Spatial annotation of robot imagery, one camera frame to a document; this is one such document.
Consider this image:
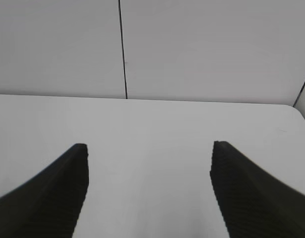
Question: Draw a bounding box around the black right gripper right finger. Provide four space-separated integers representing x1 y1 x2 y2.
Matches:
210 141 305 238

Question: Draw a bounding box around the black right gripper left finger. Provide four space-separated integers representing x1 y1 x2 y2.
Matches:
0 143 89 238

